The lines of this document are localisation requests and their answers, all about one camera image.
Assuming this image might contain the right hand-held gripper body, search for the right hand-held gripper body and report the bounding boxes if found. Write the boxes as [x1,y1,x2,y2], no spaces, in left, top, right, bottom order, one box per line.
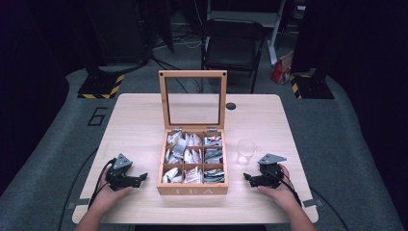
[253,153,289,190]

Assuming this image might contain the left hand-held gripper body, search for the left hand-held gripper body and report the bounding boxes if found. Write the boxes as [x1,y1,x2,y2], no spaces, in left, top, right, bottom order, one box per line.
[105,153,142,193]

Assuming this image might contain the clear glass cup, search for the clear glass cup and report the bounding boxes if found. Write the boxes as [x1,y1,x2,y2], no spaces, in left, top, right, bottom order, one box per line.
[236,139,258,167]

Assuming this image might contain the wooden tea box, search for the wooden tea box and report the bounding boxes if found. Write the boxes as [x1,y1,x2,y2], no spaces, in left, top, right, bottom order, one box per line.
[156,69,230,196]

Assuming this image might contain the person's left hand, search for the person's left hand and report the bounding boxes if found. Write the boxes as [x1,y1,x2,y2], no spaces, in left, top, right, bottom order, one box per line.
[94,167,135,211]

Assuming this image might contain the person's right hand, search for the person's right hand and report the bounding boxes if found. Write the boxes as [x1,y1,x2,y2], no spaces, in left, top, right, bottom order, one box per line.
[256,163,302,212]

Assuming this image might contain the pile of tea bags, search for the pile of tea bags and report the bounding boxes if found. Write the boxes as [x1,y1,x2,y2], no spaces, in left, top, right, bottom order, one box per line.
[162,130,226,185]

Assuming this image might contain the grey tape strip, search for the grey tape strip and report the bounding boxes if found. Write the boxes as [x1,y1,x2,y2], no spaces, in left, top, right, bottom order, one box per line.
[302,198,323,208]
[67,197,91,210]

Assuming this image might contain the striped black stand base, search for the striped black stand base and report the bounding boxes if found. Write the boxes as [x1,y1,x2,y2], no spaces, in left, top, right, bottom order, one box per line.
[77,64,126,100]
[289,68,335,100]

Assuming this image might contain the red paper bag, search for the red paper bag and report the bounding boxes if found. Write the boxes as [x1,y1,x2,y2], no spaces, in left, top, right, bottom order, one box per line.
[269,50,294,86]

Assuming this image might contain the black folding chair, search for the black folding chair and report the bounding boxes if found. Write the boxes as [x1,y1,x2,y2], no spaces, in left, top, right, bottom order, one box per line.
[200,17,269,94]

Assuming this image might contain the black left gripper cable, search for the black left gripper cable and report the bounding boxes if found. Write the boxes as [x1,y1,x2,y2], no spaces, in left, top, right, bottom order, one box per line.
[57,146,117,231]

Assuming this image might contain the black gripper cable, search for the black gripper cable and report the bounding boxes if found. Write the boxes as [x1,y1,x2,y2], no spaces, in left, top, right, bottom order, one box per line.
[57,146,117,231]
[268,168,351,231]

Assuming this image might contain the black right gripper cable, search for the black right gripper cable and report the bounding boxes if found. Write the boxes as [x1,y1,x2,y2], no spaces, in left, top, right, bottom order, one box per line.
[268,168,351,231]

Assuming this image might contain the white floor cable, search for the white floor cable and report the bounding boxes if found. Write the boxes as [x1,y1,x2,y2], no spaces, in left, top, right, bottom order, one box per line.
[153,32,204,51]

